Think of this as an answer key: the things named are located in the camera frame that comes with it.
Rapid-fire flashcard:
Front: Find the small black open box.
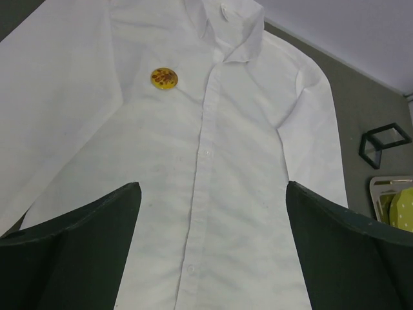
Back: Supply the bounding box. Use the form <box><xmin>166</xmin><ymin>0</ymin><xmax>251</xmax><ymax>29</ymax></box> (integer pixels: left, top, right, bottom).
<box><xmin>358</xmin><ymin>123</ymin><xmax>412</xmax><ymax>170</ymax></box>

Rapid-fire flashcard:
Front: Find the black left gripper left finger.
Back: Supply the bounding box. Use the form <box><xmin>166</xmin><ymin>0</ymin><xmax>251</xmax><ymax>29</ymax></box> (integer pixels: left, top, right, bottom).
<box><xmin>1</xmin><ymin>182</ymin><xmax>141</xmax><ymax>309</ymax></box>

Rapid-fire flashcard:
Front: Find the yellow round brooch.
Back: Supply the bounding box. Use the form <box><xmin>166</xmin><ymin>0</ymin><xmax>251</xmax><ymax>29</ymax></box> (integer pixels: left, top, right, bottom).
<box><xmin>150</xmin><ymin>68</ymin><xmax>178</xmax><ymax>90</ymax></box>

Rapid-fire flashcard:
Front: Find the green polka dot plate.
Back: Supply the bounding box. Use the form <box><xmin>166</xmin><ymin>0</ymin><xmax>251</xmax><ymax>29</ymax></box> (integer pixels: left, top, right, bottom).
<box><xmin>388</xmin><ymin>188</ymin><xmax>413</xmax><ymax>233</ymax></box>

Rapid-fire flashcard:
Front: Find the white button-up shirt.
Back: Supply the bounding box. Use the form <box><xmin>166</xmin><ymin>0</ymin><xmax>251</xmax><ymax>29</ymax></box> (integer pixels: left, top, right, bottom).
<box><xmin>1</xmin><ymin>1</ymin><xmax>347</xmax><ymax>309</ymax></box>

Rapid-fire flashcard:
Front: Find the silver metal tray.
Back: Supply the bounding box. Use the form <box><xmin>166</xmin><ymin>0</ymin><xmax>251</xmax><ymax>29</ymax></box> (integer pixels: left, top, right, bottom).
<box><xmin>368</xmin><ymin>175</ymin><xmax>412</xmax><ymax>224</ymax></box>

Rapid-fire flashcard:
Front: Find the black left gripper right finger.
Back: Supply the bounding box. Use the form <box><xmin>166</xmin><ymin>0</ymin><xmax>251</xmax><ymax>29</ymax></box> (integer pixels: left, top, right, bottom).
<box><xmin>286</xmin><ymin>181</ymin><xmax>412</xmax><ymax>309</ymax></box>

